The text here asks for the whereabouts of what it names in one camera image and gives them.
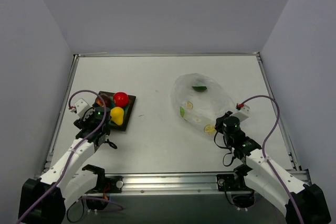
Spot yellow fake pear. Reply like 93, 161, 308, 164
110, 106, 124, 126

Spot dark brown fake fruit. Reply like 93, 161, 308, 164
95, 94, 111, 108

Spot translucent plastic bag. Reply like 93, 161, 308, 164
171, 73, 235, 137

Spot red fake apple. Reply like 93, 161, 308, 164
113, 92, 129, 108

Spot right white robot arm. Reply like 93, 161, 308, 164
215, 111, 331, 223

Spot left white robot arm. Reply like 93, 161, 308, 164
17, 106, 111, 223

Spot green fake leaf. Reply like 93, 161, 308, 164
192, 86, 208, 92

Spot teal rectangular tray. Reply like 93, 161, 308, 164
98, 91, 136, 132

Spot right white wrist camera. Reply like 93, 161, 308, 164
232, 104, 250, 122

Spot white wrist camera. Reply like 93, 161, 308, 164
232, 104, 250, 122
69, 98, 90, 118

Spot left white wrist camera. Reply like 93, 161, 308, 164
69, 98, 90, 118

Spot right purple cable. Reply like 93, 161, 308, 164
236, 94, 307, 224

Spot purple cable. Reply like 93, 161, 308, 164
17, 90, 124, 224
236, 94, 307, 224

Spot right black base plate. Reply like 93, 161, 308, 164
216, 172, 263, 193

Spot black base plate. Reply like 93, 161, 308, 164
216, 172, 263, 193
95, 175, 124, 193

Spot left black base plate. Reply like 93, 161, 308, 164
95, 175, 124, 193

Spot aluminium front rail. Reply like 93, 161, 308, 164
34, 170, 313, 197

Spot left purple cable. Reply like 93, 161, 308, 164
17, 90, 124, 224

